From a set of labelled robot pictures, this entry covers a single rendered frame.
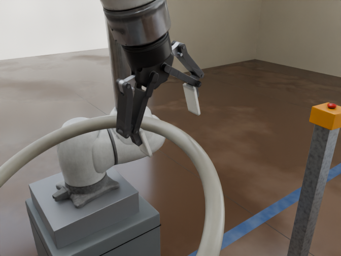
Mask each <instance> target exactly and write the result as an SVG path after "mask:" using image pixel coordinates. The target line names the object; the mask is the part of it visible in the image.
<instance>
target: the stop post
mask: <svg viewBox="0 0 341 256"><path fill-rule="evenodd" d="M327 104H329V103H324V104H320V105H316V106H312V110H311V115H310V120H309V121H310V122H311V123H314V124H315V126H314V131H313V136H312V140H311V145H310V150H309V155H308V160H307V163H306V168H305V173H304V177H303V182H302V187H301V192H300V196H299V201H298V206H297V211H296V216H295V221H294V225H293V230H292V235H291V239H290V244H289V249H288V254H287V256H308V254H309V250H310V246H311V242H312V238H313V234H314V230H315V226H316V222H317V218H318V214H319V210H320V206H321V202H322V198H323V194H324V189H325V185H326V181H327V177H328V173H329V169H330V165H331V161H332V157H333V153H334V149H335V145H336V141H337V137H338V132H339V128H340V127H341V106H338V105H337V107H336V108H330V107H328V106H327Z"/></svg>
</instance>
